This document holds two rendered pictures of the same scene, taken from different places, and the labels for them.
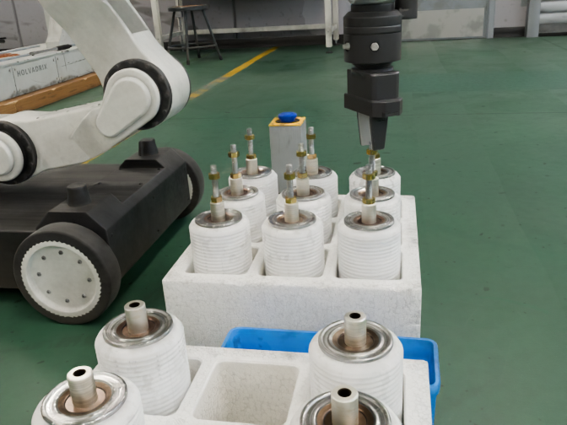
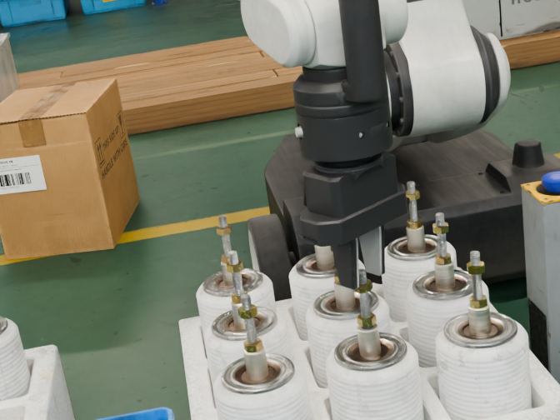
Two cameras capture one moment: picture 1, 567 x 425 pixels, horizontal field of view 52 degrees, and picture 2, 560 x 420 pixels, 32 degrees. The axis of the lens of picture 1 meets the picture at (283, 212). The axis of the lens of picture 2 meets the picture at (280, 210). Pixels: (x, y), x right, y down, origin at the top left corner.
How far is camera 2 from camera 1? 1.17 m
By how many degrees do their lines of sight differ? 67
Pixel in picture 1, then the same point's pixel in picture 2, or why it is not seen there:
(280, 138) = (528, 213)
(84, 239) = (262, 246)
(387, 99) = (322, 215)
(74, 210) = (294, 208)
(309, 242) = (217, 359)
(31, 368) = not seen: hidden behind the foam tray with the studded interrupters
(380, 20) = (298, 96)
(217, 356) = (31, 400)
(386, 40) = (308, 127)
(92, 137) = not seen: hidden behind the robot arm
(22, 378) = (168, 352)
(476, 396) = not seen: outside the picture
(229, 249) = (207, 322)
